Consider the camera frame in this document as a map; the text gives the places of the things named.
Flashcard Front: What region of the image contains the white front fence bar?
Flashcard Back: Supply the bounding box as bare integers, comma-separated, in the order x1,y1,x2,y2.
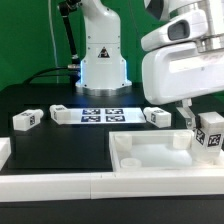
0,169,224,202

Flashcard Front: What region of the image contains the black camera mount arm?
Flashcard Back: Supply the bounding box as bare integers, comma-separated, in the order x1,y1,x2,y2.
58,0,81,63

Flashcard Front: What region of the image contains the white fence bar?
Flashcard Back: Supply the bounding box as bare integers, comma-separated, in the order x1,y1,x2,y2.
0,138,11,171
0,169,224,202

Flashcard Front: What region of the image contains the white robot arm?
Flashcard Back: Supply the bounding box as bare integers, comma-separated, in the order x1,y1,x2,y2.
77,0,224,128

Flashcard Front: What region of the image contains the black cable on table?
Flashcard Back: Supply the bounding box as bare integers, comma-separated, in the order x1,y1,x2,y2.
22,66,80,84

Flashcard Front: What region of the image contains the white left fence bar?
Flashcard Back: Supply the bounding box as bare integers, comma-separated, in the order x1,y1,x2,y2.
0,138,11,171

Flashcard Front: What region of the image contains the white hanging cable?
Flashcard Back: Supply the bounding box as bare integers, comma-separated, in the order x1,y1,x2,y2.
47,0,60,84

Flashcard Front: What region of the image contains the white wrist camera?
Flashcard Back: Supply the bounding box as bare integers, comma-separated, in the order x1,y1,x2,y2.
141,9,208,51

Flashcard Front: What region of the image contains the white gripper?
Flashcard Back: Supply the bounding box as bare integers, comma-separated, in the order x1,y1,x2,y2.
142,42,224,130

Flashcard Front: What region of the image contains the white square tabletop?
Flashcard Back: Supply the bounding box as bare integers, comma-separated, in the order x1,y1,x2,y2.
109,129,224,172

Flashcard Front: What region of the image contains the white sheet with fiducial markers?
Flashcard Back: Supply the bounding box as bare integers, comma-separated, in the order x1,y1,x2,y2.
63,107,146,124

